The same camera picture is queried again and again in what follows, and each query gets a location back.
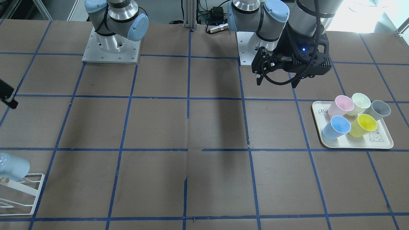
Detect light blue ikea cup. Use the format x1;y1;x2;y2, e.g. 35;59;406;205
0;152;30;181

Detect cream serving tray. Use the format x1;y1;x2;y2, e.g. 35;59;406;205
311;100;394;150

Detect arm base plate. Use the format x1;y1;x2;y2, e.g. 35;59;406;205
236;32;265;67
82;28;141;64

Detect pale green plastic cup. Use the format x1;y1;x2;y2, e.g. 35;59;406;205
346;93;371;116

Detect grey plastic cup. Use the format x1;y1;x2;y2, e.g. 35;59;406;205
363;100;391;121

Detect white wire cup rack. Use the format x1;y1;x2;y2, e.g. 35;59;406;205
0;173;45;217

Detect silver cylindrical connector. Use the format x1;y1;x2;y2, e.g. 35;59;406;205
207;23;229;35

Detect black wrist camera, left arm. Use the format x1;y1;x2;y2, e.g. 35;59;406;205
283;58;333;76

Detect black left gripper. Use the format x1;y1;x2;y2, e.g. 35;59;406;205
251;25;330;88

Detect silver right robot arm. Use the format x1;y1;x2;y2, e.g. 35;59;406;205
1;0;149;109

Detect pink plastic cup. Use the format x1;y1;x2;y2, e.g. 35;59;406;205
327;96;355;117

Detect bright blue plastic cup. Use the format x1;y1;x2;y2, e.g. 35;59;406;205
322;116;351;140

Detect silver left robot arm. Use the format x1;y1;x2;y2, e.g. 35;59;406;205
228;0;342;88

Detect yellow plastic cup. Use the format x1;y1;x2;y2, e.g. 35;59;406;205
349;114;377;137

